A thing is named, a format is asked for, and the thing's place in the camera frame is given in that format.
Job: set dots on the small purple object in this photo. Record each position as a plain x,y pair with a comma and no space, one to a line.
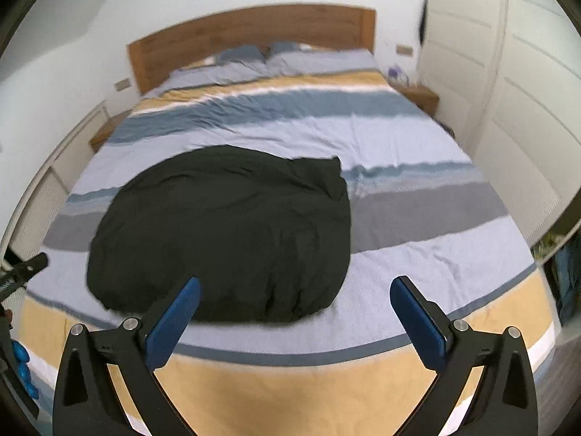
399,75

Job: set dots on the white slatted cabinet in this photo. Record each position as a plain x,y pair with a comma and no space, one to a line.
50,190

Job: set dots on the person's left hand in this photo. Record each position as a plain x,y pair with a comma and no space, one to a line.
23,363

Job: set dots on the blue garment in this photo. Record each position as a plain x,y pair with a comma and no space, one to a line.
567,281

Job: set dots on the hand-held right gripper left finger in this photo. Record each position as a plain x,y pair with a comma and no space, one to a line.
174,322

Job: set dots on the wooden headboard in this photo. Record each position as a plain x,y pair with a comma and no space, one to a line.
204,36

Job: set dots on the blue grey pillow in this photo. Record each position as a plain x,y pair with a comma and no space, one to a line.
317,59
227,66

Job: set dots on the wall switch plate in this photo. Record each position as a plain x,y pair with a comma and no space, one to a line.
405,50
122,84

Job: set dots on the black puffer coat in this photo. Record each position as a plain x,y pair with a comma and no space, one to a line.
218,227

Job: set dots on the wooden nightstand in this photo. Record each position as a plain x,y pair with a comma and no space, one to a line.
422,99
109,131

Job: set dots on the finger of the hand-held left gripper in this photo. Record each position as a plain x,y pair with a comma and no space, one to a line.
27,268

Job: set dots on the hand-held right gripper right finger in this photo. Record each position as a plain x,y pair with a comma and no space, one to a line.
417,322

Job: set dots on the bed with striped duvet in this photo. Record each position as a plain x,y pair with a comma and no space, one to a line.
408,190

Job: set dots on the white wardrobe doors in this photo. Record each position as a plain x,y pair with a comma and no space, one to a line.
522,100

